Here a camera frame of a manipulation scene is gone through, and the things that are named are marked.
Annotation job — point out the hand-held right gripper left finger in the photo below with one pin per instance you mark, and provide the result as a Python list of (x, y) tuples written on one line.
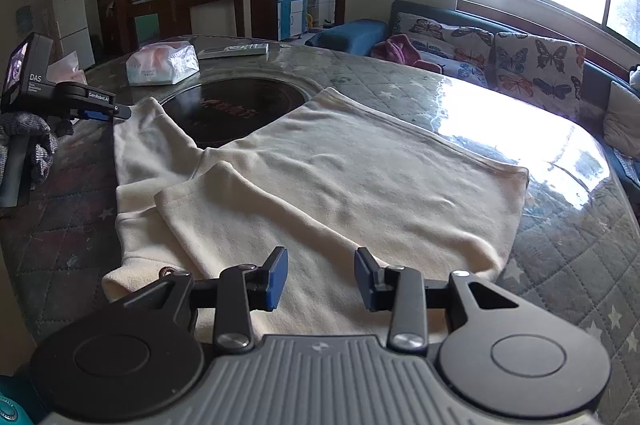
[(278, 279)]

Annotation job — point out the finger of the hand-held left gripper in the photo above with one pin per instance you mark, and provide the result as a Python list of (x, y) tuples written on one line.
[(97, 113)]

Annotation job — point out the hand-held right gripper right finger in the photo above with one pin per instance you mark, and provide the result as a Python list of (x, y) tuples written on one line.
[(363, 279)]

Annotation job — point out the cream fleece garment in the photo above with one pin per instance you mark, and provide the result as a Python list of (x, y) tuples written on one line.
[(330, 185)]

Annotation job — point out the person's left hand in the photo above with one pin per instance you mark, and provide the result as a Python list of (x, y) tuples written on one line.
[(37, 144)]

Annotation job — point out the pink tissue pack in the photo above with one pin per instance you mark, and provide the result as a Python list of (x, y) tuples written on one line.
[(67, 67)]

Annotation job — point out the clear tissue pack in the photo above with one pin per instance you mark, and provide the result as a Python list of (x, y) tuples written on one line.
[(160, 65)]

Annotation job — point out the white refrigerator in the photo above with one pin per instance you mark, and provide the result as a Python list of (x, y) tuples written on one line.
[(70, 20)]

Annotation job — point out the round black induction cooktop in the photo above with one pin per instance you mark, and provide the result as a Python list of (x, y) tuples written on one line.
[(235, 105)]

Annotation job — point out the grey remote control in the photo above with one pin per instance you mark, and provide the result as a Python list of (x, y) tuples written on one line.
[(234, 51)]

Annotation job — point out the blue cabinet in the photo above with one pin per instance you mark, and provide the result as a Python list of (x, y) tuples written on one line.
[(290, 12)]

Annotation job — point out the magenta cloth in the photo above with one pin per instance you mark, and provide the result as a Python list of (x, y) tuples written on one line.
[(397, 50)]

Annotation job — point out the blue cushion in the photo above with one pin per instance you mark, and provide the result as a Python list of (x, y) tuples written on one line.
[(345, 36)]

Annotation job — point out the butterfly pattern cushion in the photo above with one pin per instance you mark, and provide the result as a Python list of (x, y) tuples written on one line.
[(530, 65)]

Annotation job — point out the teal object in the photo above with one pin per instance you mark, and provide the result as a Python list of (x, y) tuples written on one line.
[(12, 400)]

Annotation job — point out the beige cushion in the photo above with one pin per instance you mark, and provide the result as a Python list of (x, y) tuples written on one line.
[(622, 122)]

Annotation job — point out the dark sofa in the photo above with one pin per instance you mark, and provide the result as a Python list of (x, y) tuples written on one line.
[(612, 75)]

